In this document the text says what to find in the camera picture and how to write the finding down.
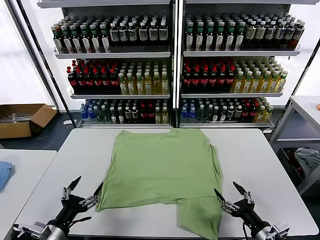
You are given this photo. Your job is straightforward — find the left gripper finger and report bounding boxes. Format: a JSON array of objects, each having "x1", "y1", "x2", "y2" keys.
[
  {"x1": 79, "y1": 182, "x2": 104, "y2": 207},
  {"x1": 61, "y1": 175, "x2": 82, "y2": 200}
]

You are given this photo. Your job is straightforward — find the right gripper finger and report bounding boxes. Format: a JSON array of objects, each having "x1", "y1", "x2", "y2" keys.
[
  {"x1": 213, "y1": 188, "x2": 239, "y2": 214},
  {"x1": 232, "y1": 181, "x2": 256, "y2": 205}
]

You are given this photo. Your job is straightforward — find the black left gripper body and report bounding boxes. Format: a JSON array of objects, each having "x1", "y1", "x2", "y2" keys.
[{"x1": 52, "y1": 196, "x2": 87, "y2": 227}]

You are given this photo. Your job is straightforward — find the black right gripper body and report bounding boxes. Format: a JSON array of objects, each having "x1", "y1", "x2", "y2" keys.
[{"x1": 233, "y1": 198, "x2": 273, "y2": 235}]

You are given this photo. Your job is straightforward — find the green t-shirt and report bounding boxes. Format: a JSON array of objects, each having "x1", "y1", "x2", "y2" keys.
[{"x1": 96, "y1": 127, "x2": 225, "y2": 240}]

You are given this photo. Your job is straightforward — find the red cloth item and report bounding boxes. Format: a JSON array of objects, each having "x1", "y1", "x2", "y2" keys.
[{"x1": 287, "y1": 149, "x2": 306, "y2": 180}]

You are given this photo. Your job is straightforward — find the pale blue cloth pile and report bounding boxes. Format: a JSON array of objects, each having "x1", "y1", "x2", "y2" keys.
[{"x1": 294, "y1": 147, "x2": 320, "y2": 176}]

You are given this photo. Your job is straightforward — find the open brown cardboard box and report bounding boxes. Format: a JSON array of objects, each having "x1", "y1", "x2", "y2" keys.
[{"x1": 0, "y1": 103, "x2": 58, "y2": 140}]

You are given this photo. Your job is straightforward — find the clear plastic packaging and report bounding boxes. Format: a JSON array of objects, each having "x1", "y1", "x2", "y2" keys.
[{"x1": 0, "y1": 112, "x2": 35, "y2": 124}]

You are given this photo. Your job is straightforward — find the grey metal shelf rack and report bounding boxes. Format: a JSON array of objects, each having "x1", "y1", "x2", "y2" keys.
[
  {"x1": 176, "y1": 0, "x2": 320, "y2": 133},
  {"x1": 36, "y1": 0, "x2": 176, "y2": 129}
]

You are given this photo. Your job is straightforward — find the dark tea bottle green band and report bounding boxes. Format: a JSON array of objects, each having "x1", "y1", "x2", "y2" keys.
[
  {"x1": 226, "y1": 21, "x2": 237, "y2": 50},
  {"x1": 89, "y1": 23, "x2": 102, "y2": 53},
  {"x1": 61, "y1": 24, "x2": 74, "y2": 54},
  {"x1": 205, "y1": 21, "x2": 216, "y2": 50},
  {"x1": 184, "y1": 21, "x2": 196, "y2": 50},
  {"x1": 51, "y1": 24, "x2": 65, "y2": 54},
  {"x1": 79, "y1": 23, "x2": 92, "y2": 54},
  {"x1": 215, "y1": 21, "x2": 227, "y2": 50},
  {"x1": 99, "y1": 23, "x2": 112, "y2": 53},
  {"x1": 236, "y1": 21, "x2": 247, "y2": 50},
  {"x1": 195, "y1": 21, "x2": 206, "y2": 50},
  {"x1": 70, "y1": 24, "x2": 83, "y2": 54}
]

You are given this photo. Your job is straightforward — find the dark bottle cream label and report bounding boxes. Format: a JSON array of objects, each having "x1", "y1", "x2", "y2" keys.
[
  {"x1": 246, "y1": 20, "x2": 257, "y2": 48},
  {"x1": 255, "y1": 20, "x2": 267, "y2": 48}
]

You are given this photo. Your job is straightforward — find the dark drink bottle white label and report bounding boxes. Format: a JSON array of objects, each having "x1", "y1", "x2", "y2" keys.
[
  {"x1": 118, "y1": 21, "x2": 129, "y2": 47},
  {"x1": 138, "y1": 21, "x2": 149, "y2": 47},
  {"x1": 109, "y1": 21, "x2": 120, "y2": 47},
  {"x1": 158, "y1": 20, "x2": 169, "y2": 47},
  {"x1": 127, "y1": 21, "x2": 138, "y2": 47},
  {"x1": 274, "y1": 20, "x2": 286, "y2": 49},
  {"x1": 284, "y1": 21, "x2": 296, "y2": 49},
  {"x1": 265, "y1": 20, "x2": 276, "y2": 48},
  {"x1": 148, "y1": 20, "x2": 159, "y2": 47}
]

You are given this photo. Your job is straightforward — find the red-brown drink bottle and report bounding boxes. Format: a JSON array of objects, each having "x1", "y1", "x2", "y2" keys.
[{"x1": 292, "y1": 21, "x2": 306, "y2": 50}]

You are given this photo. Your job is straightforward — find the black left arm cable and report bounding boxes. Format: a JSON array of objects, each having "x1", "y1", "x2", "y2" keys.
[{"x1": 66, "y1": 216, "x2": 93, "y2": 230}]

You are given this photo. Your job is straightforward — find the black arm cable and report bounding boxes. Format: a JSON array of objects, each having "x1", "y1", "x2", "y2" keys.
[
  {"x1": 66, "y1": 216, "x2": 93, "y2": 230},
  {"x1": 241, "y1": 222, "x2": 251, "y2": 240}
]

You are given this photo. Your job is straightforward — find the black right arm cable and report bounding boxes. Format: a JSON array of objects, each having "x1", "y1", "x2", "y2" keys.
[{"x1": 241, "y1": 222, "x2": 251, "y2": 240}]

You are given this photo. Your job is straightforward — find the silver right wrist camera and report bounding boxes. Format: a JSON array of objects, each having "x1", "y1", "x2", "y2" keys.
[{"x1": 268, "y1": 220, "x2": 291, "y2": 240}]

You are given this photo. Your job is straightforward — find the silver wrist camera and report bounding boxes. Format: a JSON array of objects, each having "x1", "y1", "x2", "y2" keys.
[
  {"x1": 12, "y1": 221, "x2": 51, "y2": 240},
  {"x1": 268, "y1": 220, "x2": 291, "y2": 240}
]

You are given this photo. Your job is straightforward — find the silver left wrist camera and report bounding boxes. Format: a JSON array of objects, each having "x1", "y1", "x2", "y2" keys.
[{"x1": 12, "y1": 221, "x2": 51, "y2": 240}]

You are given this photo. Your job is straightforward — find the white metal frame side table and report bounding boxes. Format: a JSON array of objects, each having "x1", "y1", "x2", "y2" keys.
[{"x1": 269, "y1": 95, "x2": 320, "y2": 196}]

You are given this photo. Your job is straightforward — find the black window frame post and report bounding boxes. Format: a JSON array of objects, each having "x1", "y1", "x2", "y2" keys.
[
  {"x1": 9, "y1": 0, "x2": 77, "y2": 127},
  {"x1": 272, "y1": 39, "x2": 320, "y2": 133}
]

